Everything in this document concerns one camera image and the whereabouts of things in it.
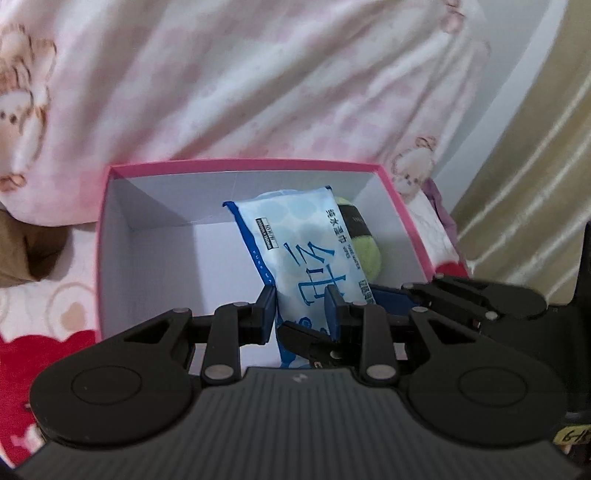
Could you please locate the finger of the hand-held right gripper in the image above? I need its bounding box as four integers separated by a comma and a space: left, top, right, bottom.
369, 277, 548, 324
276, 320, 358, 368

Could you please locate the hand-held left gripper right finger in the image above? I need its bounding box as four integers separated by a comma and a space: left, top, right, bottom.
323, 285, 482, 386

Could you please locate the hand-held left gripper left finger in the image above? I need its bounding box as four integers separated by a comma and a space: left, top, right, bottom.
122, 286, 278, 386

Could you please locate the blue wet wipes packet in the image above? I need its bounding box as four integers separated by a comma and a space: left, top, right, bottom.
223, 185, 384, 370

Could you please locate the pink cardboard box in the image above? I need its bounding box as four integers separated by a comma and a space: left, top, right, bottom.
95, 159, 437, 370

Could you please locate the green tennis ball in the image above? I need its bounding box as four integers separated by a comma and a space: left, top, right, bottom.
333, 196, 382, 280

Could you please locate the purple cloth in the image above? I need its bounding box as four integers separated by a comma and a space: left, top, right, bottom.
425, 178, 459, 243

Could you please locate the beige striped curtain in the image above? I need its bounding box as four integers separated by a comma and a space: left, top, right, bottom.
450, 0, 591, 306

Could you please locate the brown pillow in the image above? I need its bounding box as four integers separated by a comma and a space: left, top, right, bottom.
0, 208, 72, 288

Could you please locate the pink printed blanket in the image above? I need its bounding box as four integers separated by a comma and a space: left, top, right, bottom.
0, 0, 492, 228

